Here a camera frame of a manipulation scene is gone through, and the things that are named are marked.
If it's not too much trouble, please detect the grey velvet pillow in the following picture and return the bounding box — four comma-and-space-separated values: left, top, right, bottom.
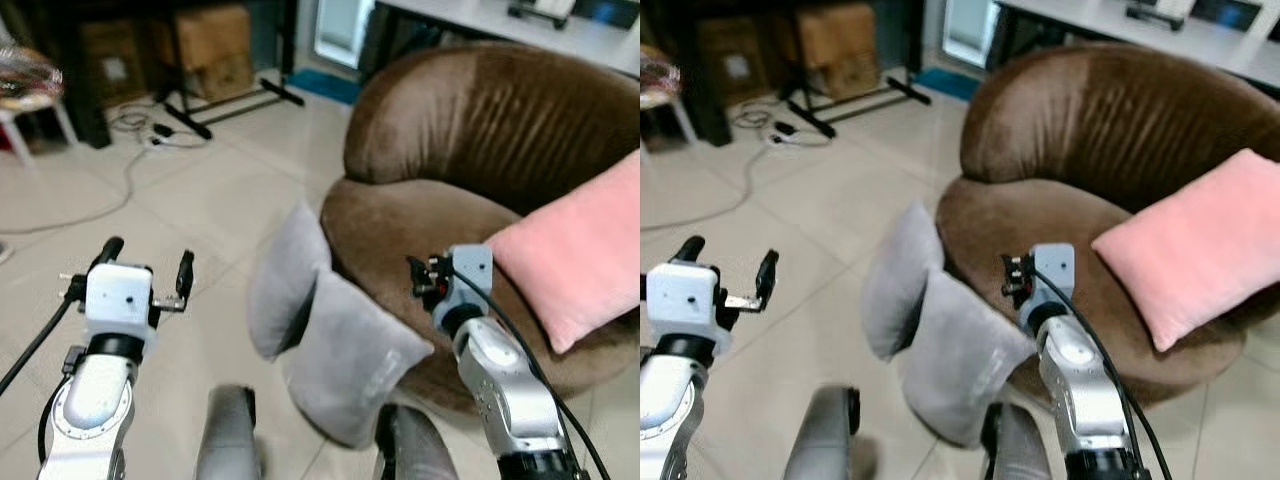
861, 200, 947, 362
896, 268, 1041, 449
282, 268, 437, 450
246, 200, 333, 362

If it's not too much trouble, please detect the pink square pillow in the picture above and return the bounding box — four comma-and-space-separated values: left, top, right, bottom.
1090, 148, 1280, 353
485, 150, 641, 354

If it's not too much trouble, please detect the brown round velvet sofa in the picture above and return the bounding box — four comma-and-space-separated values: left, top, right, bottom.
935, 42, 1280, 408
320, 42, 641, 416

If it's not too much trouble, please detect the blue floor mat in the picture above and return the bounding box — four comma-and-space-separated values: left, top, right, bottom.
911, 67, 982, 103
284, 67, 362, 107

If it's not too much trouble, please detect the small white stool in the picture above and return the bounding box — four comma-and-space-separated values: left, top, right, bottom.
0, 88, 80, 168
640, 86, 702, 153

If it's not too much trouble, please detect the black metal stand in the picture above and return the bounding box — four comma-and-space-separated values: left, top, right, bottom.
150, 0, 307, 142
772, 0, 932, 140

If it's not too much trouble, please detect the grey left robot leg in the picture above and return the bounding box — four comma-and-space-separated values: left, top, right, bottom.
782, 384, 862, 480
194, 384, 262, 480

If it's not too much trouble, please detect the grey robot leg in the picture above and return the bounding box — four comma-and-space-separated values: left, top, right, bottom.
782, 384, 862, 480
194, 384, 262, 480
979, 402, 1053, 480
374, 402, 462, 480

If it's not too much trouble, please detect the grey right robot leg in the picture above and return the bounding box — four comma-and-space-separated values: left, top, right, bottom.
374, 402, 462, 480
979, 402, 1053, 480

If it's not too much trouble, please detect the clear pinkish plastic bag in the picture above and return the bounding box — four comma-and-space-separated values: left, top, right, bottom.
0, 44, 64, 102
640, 44, 683, 97

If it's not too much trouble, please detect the dark labelled cardboard box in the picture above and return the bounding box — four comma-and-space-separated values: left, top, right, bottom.
698, 18, 769, 103
79, 18, 153, 103

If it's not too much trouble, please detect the black shelf unit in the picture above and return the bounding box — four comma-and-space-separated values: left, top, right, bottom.
18, 0, 183, 150
655, 0, 801, 147

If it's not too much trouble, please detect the large brown cardboard box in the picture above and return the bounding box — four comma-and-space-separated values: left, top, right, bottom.
794, 4, 882, 102
174, 4, 257, 103

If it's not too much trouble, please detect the white desk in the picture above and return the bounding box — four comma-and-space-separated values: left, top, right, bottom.
994, 0, 1280, 89
374, 0, 641, 78

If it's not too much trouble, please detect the white glossy panel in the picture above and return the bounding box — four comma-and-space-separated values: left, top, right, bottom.
939, 0, 1002, 70
312, 0, 377, 70

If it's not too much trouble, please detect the dark flat screen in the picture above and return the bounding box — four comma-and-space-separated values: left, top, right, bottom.
570, 0, 641, 30
1189, 0, 1264, 32

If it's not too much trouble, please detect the black desktop device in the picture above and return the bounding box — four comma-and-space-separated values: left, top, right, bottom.
507, 0, 577, 30
1124, 0, 1197, 32

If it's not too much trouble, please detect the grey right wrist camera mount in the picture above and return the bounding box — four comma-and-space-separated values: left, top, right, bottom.
1029, 242, 1077, 307
446, 244, 495, 313

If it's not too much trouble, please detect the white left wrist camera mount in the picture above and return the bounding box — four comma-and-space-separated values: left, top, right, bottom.
645, 261, 720, 337
84, 262, 157, 337

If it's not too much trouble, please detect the grey floor cable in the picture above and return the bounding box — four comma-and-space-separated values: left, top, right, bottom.
0, 100, 212, 237
640, 100, 837, 234

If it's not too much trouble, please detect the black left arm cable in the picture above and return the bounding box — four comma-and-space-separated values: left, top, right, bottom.
0, 293, 83, 397

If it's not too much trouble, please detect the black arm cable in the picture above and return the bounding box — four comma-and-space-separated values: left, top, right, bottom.
448, 264, 612, 480
1033, 266, 1174, 480
0, 293, 83, 397

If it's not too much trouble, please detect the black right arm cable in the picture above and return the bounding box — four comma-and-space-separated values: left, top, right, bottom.
1033, 266, 1174, 480
448, 264, 612, 480

